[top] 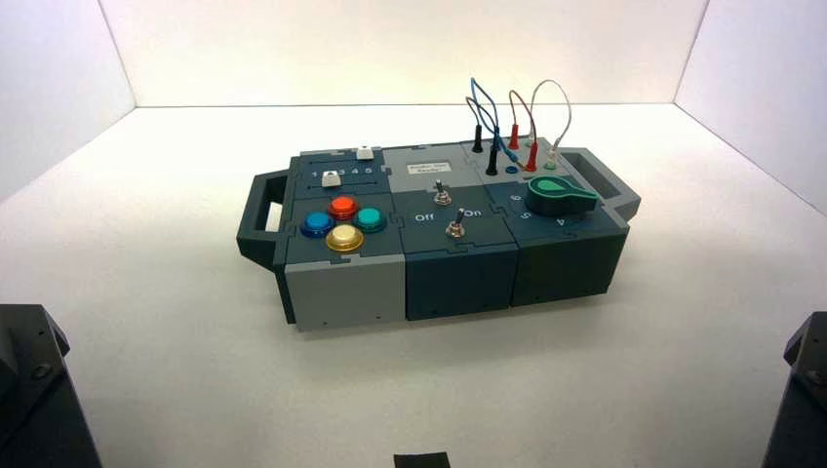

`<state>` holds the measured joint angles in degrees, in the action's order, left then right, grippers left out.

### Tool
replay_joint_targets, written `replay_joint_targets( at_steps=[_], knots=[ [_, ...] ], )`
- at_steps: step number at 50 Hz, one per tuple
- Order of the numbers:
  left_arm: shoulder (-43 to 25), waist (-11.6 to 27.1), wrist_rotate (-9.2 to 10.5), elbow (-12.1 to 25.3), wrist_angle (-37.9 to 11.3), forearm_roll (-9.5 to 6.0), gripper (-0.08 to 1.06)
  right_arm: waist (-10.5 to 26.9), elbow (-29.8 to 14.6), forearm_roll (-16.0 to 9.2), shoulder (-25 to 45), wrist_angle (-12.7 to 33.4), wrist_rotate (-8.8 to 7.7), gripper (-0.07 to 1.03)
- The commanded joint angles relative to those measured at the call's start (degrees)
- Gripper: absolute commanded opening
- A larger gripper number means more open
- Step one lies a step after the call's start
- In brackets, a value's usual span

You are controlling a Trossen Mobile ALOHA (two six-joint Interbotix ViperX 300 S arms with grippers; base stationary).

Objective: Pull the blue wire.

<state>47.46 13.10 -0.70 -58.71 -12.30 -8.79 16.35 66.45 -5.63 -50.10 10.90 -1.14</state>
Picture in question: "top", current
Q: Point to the dark teal grey task box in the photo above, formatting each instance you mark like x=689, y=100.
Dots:
x=342, y=294

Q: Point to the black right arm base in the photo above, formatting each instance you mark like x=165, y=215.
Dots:
x=801, y=413

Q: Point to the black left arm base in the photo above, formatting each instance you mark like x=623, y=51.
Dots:
x=32, y=400

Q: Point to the teal push button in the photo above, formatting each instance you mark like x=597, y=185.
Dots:
x=369, y=218

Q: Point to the white printed label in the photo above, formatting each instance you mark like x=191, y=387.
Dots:
x=429, y=168

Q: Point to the yellow push button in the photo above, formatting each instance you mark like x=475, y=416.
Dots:
x=344, y=236

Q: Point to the red push button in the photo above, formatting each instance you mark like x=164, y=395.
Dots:
x=342, y=205

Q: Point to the white slider knob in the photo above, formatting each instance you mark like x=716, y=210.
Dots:
x=331, y=179
x=366, y=154

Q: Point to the blue push button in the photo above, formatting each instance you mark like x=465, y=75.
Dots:
x=317, y=222

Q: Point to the green rotary knob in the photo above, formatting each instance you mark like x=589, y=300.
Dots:
x=552, y=201

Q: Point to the black tape piece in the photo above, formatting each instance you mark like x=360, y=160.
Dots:
x=423, y=461

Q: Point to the metal toggle switch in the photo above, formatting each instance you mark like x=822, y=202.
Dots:
x=442, y=198
x=455, y=229

